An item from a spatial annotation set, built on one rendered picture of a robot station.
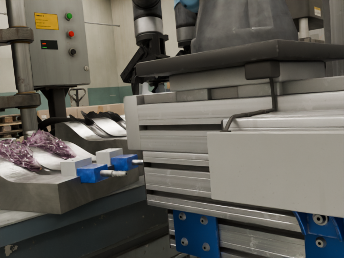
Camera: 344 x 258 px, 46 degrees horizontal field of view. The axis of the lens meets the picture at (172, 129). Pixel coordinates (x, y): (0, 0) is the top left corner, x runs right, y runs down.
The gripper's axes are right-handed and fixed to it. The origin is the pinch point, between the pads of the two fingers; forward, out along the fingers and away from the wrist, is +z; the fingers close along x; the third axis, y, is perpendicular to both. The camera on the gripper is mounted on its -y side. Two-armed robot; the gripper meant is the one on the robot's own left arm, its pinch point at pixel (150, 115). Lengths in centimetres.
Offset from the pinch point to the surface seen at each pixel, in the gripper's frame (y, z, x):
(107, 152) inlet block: 6.5, 9.5, -18.8
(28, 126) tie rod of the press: -72, -8, 2
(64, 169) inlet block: 7.1, 12.7, -29.5
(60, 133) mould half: -32.2, 0.1, -7.3
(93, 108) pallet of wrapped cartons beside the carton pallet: -327, -73, 208
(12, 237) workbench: 6.2, 23.6, -39.6
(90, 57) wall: -699, -279, 466
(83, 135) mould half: -21.9, 2.1, -6.1
